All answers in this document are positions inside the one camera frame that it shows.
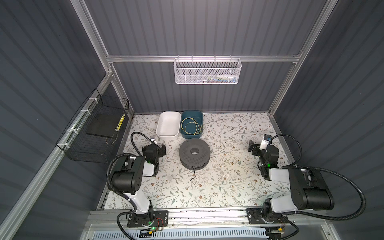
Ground white plastic tray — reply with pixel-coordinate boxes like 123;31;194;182
156;112;182;141

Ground dark grey cable spool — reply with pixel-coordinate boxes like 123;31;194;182
179;139;211;171

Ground teal plastic tray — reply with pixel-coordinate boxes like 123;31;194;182
180;110;203;139

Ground black cable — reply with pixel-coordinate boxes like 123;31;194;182
190;165;208;181

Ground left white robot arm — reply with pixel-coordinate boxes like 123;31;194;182
106;132;168;233

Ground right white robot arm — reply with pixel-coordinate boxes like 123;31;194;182
246;135;367;227

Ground yellow marker pen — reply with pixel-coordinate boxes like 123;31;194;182
116;114;126;132

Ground black flat pad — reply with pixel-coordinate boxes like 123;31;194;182
86;114;122;138

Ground items in white basket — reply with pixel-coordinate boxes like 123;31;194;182
199;75;238;84

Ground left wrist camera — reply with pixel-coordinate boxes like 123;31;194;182
149;136;158;145

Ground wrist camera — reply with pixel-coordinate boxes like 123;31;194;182
149;136;158;145
260;135;272;150

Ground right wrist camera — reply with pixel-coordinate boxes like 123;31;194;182
260;135;272;150

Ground yellow cable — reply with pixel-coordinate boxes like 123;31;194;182
181;117;203;136

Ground black wire mesh basket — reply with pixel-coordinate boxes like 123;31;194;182
57;90;130;164

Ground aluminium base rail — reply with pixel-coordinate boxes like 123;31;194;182
83;207;330;232

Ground white wire mesh basket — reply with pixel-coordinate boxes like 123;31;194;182
173;58;242;85

